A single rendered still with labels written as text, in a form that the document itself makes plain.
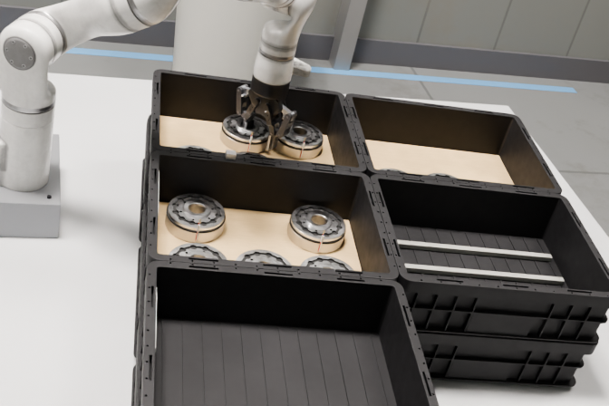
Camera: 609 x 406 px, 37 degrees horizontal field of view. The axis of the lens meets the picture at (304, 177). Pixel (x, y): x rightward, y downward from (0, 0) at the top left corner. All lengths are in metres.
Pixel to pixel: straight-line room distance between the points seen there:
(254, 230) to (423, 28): 2.77
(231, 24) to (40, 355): 2.07
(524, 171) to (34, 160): 0.99
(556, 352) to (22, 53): 1.05
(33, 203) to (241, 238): 0.39
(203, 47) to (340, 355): 2.19
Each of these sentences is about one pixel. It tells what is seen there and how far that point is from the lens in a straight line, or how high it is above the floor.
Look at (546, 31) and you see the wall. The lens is 4.59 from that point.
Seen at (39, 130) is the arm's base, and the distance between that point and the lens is 1.68.
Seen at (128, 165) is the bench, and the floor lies 0.70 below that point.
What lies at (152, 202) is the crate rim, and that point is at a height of 0.93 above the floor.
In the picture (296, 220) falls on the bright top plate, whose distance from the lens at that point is 1.65.
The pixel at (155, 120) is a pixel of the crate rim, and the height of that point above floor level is 0.93.
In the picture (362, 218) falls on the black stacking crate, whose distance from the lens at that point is 1.66.
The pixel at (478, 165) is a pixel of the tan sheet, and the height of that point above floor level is 0.83.
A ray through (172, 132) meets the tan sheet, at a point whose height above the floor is 0.83.
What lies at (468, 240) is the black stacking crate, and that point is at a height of 0.83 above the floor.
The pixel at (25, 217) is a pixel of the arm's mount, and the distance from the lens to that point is 1.75.
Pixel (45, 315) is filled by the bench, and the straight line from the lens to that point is 1.63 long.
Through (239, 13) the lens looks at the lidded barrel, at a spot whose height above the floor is 0.45.
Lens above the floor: 1.82
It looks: 33 degrees down
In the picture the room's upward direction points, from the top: 14 degrees clockwise
